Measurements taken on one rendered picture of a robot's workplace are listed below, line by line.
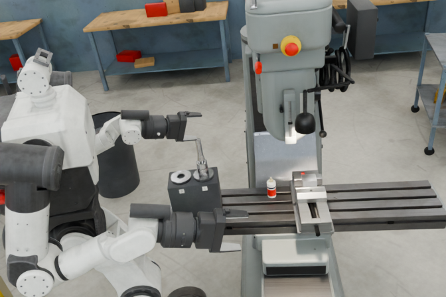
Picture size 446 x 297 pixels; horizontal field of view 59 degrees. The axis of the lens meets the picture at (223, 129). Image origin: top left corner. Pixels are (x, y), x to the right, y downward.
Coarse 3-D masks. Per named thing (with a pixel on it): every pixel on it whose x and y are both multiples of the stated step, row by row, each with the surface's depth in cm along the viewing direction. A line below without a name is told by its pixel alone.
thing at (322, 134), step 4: (316, 92) 153; (320, 92) 153; (316, 96) 153; (320, 96) 154; (316, 100) 155; (320, 100) 155; (320, 104) 154; (320, 108) 154; (320, 112) 153; (320, 116) 153; (320, 120) 152; (320, 124) 152; (320, 132) 150; (324, 132) 150; (320, 136) 150; (324, 136) 150
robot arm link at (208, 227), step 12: (180, 216) 96; (192, 216) 97; (204, 216) 98; (216, 216) 97; (180, 228) 94; (192, 228) 95; (204, 228) 97; (216, 228) 97; (180, 240) 94; (192, 240) 97; (204, 240) 98; (216, 240) 98; (216, 252) 101
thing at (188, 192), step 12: (216, 168) 177; (168, 180) 174; (180, 180) 171; (192, 180) 172; (204, 180) 170; (216, 180) 170; (168, 192) 170; (180, 192) 170; (192, 192) 171; (204, 192) 171; (216, 192) 171; (180, 204) 174; (192, 204) 174; (204, 204) 175; (216, 204) 175
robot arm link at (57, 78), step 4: (52, 72) 119; (56, 72) 120; (60, 72) 121; (52, 76) 118; (56, 76) 119; (60, 76) 119; (52, 80) 118; (56, 80) 118; (60, 80) 119; (64, 80) 119; (52, 84) 118; (56, 84) 118; (60, 84) 119
